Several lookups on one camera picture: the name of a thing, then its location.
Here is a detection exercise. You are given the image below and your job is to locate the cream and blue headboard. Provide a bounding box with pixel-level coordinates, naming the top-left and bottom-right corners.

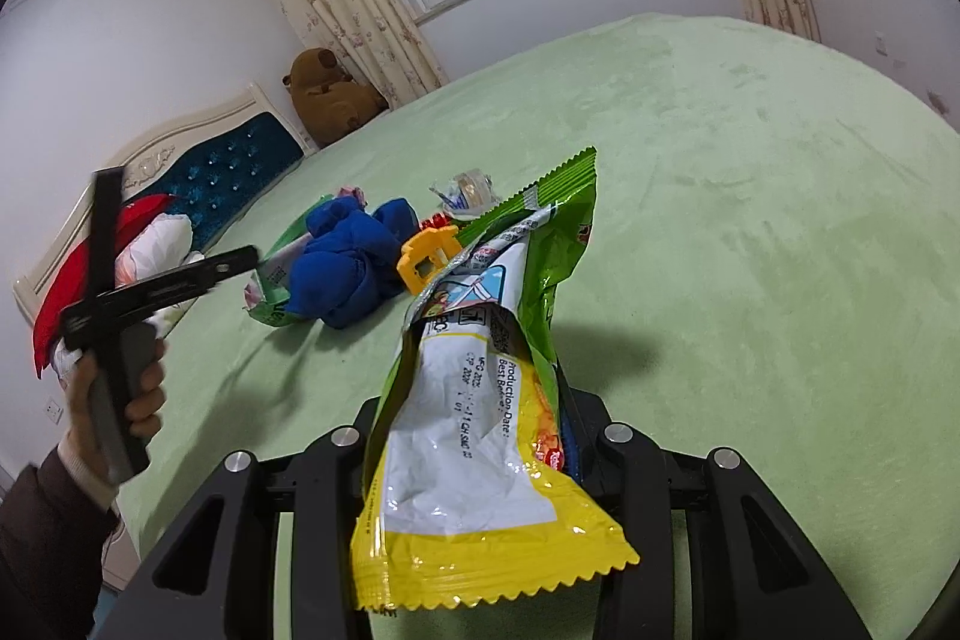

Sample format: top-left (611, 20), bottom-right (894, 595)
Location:
top-left (11, 81), bottom-right (316, 326)

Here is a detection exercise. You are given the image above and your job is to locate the green snack wrapper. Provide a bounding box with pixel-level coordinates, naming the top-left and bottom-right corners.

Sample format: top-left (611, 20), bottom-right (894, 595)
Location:
top-left (244, 212), bottom-right (332, 327)

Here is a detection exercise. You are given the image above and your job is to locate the brown plush toy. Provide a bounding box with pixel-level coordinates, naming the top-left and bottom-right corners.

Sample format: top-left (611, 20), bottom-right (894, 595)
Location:
top-left (283, 47), bottom-right (389, 150)

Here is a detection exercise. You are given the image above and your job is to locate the green and yellow snack bag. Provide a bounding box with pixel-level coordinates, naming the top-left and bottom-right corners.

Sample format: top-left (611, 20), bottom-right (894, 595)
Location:
top-left (351, 145), bottom-right (642, 615)

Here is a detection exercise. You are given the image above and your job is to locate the clear plastic wrapper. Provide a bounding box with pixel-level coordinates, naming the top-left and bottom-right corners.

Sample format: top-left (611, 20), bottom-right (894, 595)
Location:
top-left (430, 169), bottom-right (502, 214)

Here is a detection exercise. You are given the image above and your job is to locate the yellow plastic piece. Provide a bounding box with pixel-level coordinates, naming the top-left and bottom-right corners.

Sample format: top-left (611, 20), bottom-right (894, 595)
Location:
top-left (397, 218), bottom-right (460, 295)

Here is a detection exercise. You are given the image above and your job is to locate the blue cloth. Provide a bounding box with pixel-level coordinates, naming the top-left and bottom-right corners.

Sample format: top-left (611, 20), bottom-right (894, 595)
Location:
top-left (286, 195), bottom-right (421, 330)

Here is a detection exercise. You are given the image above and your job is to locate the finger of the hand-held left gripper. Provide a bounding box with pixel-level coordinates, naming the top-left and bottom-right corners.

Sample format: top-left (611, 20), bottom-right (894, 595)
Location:
top-left (112, 245), bottom-right (261, 313)
top-left (90, 166), bottom-right (127, 305)

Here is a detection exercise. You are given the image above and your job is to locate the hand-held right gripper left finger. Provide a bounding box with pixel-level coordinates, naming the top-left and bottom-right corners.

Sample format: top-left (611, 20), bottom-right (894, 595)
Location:
top-left (90, 396), bottom-right (392, 640)

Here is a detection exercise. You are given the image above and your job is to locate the red pillow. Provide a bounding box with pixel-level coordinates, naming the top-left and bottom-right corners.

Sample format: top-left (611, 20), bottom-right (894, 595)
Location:
top-left (31, 194), bottom-right (177, 378)

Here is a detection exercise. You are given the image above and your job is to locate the person's left hand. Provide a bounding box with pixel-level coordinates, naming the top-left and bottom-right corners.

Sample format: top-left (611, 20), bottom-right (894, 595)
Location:
top-left (64, 319), bottom-right (167, 461)

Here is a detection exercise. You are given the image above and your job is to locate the floral pillow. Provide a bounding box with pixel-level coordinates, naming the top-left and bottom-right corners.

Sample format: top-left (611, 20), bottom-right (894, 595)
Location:
top-left (112, 212), bottom-right (205, 341)

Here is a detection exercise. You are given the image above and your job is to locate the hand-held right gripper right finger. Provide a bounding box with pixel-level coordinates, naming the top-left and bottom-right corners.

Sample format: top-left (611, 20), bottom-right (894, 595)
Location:
top-left (559, 385), bottom-right (878, 640)

